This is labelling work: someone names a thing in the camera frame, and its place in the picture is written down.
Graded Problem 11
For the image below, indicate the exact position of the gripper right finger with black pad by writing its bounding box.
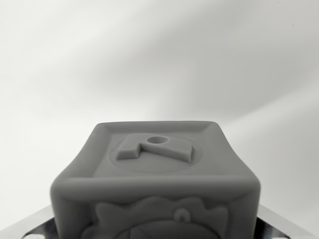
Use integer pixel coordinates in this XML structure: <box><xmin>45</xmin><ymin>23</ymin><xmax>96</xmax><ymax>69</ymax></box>
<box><xmin>254</xmin><ymin>203</ymin><xmax>315</xmax><ymax>239</ymax></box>

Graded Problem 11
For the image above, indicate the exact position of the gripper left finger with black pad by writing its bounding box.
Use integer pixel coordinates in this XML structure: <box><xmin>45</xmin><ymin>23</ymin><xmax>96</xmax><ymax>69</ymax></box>
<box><xmin>4</xmin><ymin>205</ymin><xmax>58</xmax><ymax>239</ymax></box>

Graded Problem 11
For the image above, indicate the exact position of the grey embossed cube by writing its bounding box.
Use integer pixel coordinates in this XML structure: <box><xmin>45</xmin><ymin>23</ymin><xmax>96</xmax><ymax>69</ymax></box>
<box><xmin>49</xmin><ymin>121</ymin><xmax>262</xmax><ymax>239</ymax></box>

